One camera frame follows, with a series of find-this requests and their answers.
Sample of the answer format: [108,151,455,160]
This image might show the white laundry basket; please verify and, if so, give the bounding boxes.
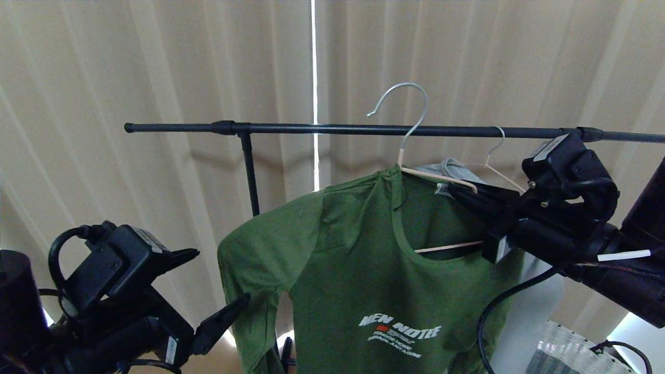
[530,321,653,374]

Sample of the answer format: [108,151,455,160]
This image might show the green long-sleeved shirt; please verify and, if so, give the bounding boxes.
[217,165,525,374]

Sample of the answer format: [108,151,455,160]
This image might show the black cable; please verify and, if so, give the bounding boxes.
[477,177,620,374]
[48,224,104,294]

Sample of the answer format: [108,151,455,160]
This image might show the pink clothes hanger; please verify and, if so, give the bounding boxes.
[462,126,526,194]
[366,82,487,254]

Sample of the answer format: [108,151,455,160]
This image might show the beige curtain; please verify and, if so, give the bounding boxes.
[0,0,665,374]

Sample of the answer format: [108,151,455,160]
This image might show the pale grey shorts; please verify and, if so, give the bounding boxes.
[416,158,565,374]

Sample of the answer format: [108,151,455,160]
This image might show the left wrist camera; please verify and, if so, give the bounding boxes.
[62,222,173,317]

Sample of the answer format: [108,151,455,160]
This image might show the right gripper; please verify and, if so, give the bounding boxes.
[482,216,611,266]

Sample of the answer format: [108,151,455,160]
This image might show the black clothes rack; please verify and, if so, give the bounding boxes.
[124,119,665,374]

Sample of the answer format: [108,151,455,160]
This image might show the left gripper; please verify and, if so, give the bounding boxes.
[62,248,252,374]

